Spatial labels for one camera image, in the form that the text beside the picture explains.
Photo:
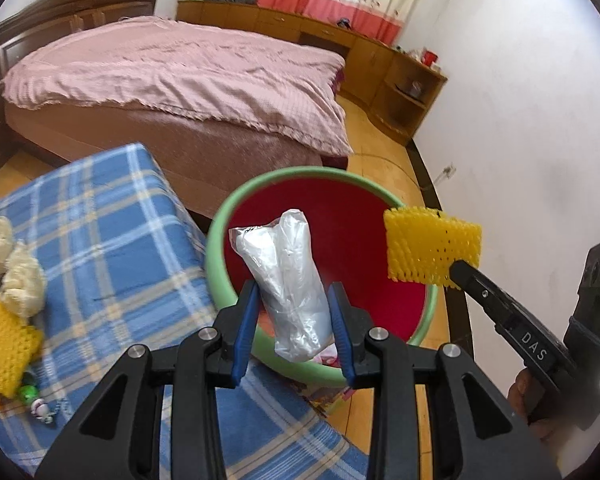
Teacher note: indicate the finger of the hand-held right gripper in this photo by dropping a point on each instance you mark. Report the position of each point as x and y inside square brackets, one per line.
[477, 287]

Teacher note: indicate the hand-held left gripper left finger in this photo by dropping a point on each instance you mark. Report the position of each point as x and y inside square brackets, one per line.
[242, 340]

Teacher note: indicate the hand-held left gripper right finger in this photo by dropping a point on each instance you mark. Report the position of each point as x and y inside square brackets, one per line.
[342, 340]

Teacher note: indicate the yellow foam fruit net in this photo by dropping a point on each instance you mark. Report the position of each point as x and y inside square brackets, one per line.
[420, 245]
[5, 340]

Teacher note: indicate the clear plastic bag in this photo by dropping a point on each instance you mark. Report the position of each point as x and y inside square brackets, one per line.
[290, 280]

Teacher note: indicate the red bin with green rim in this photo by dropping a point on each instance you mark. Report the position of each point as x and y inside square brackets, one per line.
[370, 240]

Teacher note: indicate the person's right hand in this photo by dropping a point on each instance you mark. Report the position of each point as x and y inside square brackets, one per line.
[519, 392]

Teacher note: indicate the small shelf ornament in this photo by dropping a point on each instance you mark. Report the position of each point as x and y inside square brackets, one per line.
[415, 89]

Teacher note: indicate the small colourful wrappers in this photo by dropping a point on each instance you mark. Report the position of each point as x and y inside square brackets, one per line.
[37, 400]

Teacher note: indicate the red box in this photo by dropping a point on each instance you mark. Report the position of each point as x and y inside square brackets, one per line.
[430, 57]

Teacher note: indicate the low wooden cabinet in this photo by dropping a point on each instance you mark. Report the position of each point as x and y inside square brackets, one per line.
[370, 60]

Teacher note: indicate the pink bed blanket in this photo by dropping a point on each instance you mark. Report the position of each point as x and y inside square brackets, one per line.
[180, 70]

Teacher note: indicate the small dark bag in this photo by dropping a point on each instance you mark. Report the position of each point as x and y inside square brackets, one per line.
[345, 22]

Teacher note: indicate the dark wooden bed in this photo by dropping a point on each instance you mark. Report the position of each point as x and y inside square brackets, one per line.
[55, 15]

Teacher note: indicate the wall outlet with plug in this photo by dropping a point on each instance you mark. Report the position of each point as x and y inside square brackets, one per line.
[449, 170]

